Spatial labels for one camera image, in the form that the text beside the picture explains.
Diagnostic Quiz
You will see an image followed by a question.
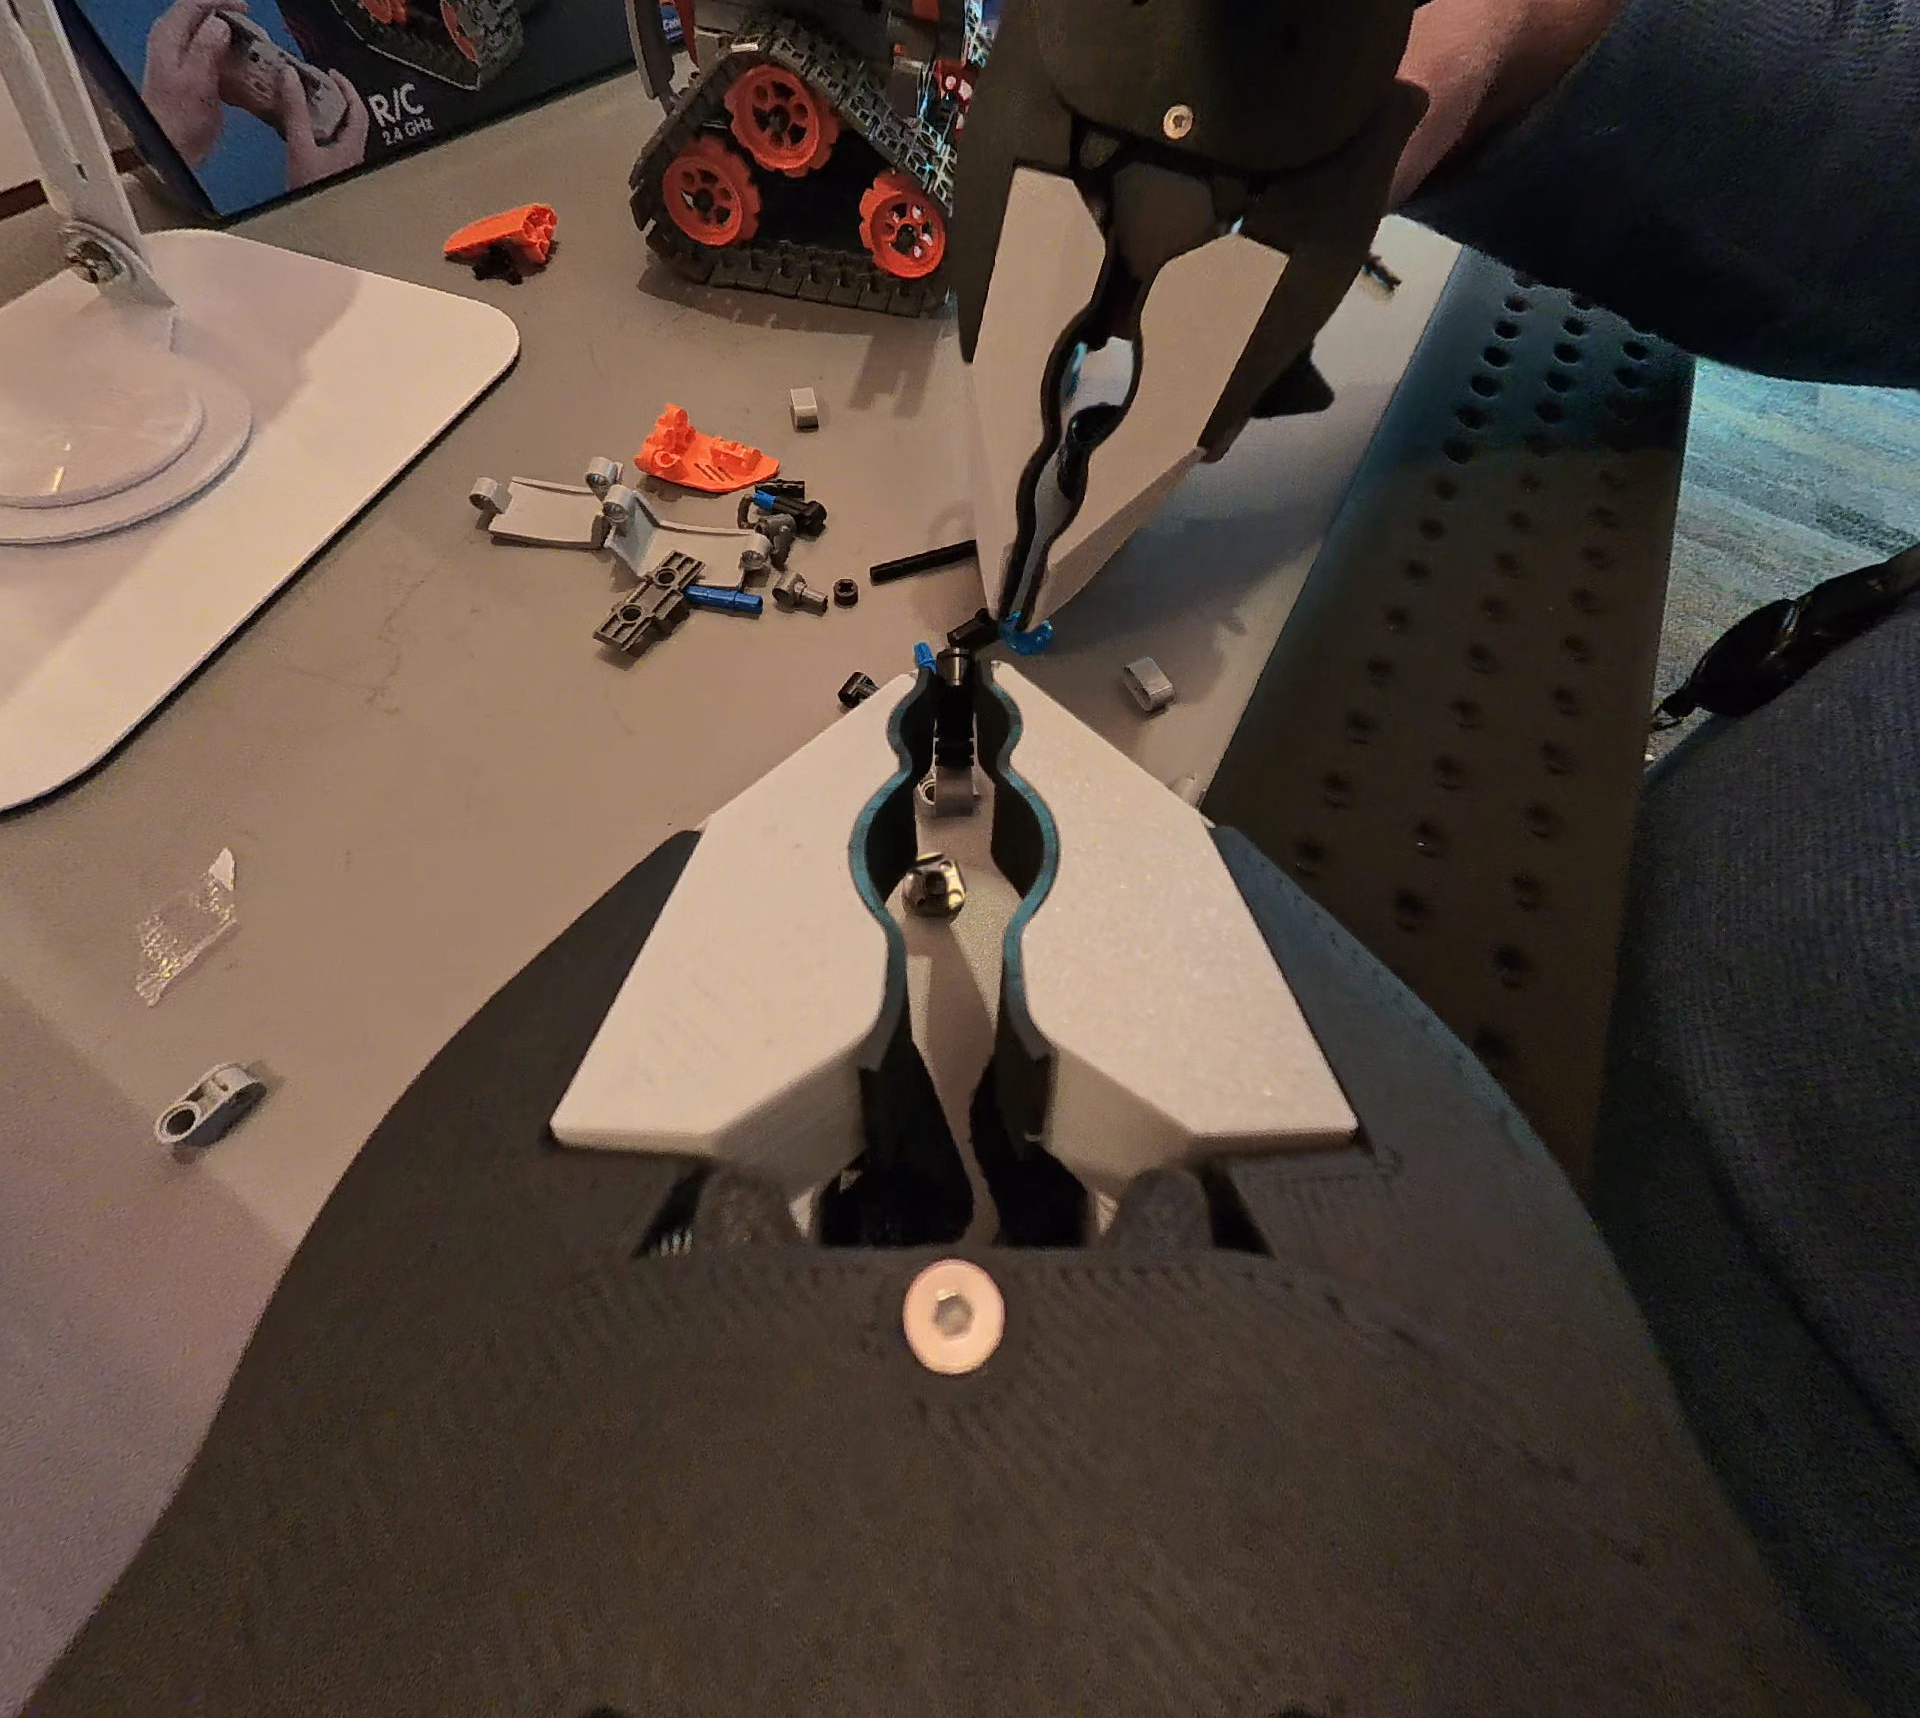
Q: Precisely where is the orange sloped panel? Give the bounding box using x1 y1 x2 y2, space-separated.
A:
632 401 783 494

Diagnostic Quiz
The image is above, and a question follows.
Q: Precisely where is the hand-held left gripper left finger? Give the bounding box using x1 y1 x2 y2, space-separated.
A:
549 667 921 1247

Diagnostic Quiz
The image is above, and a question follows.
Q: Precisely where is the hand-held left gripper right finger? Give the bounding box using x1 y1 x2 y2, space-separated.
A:
974 664 1362 1247

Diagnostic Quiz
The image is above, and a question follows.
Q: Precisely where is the clear plastic scrap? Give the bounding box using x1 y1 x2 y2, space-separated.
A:
132 848 242 1008

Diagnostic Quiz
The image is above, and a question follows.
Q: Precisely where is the black strap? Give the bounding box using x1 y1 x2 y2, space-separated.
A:
1651 548 1920 721

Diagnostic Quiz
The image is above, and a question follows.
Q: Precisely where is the white book stand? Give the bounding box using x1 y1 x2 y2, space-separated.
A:
0 0 523 812

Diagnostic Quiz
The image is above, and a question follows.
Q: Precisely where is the person's right forearm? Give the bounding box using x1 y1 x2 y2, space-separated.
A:
1402 0 1920 385

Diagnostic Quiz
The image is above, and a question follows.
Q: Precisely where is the orange curved piece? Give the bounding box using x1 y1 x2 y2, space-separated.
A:
443 202 561 284

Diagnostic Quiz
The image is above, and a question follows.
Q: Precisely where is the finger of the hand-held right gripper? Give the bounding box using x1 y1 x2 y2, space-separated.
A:
1026 223 1293 647
964 164 1113 632

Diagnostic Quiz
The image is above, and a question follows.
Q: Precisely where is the small light grey connector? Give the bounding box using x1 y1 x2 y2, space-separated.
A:
155 1061 272 1148

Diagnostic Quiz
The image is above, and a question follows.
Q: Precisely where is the grey orange toy tracked robot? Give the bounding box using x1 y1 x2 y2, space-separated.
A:
622 0 1082 318

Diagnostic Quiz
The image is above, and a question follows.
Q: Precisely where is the dark grey frame connector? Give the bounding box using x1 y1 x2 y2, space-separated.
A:
593 552 709 657

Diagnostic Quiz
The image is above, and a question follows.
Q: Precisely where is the black dimpled pad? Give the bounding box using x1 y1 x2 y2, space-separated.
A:
1206 248 1699 1195

